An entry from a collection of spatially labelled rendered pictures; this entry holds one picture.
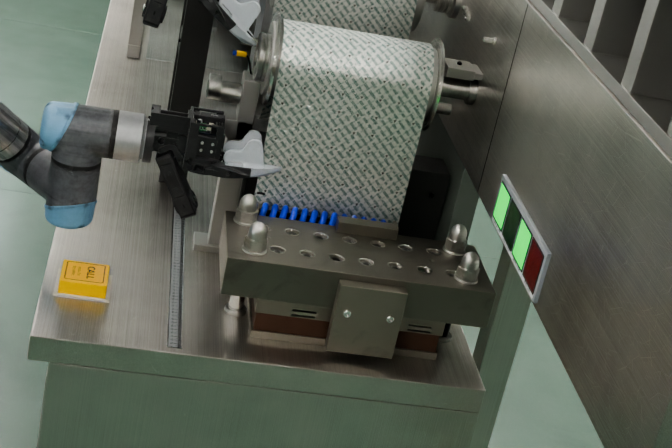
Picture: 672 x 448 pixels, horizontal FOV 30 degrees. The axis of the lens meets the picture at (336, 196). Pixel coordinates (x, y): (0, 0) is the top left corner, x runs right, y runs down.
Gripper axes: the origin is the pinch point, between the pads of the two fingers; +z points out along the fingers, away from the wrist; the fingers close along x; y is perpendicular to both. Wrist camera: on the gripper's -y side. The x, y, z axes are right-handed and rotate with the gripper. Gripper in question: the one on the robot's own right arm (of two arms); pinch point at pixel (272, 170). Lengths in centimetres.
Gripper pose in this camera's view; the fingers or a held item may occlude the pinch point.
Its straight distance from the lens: 194.9
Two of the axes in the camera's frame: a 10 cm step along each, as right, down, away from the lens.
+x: -1.0, -4.1, 9.1
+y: 2.0, -9.0, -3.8
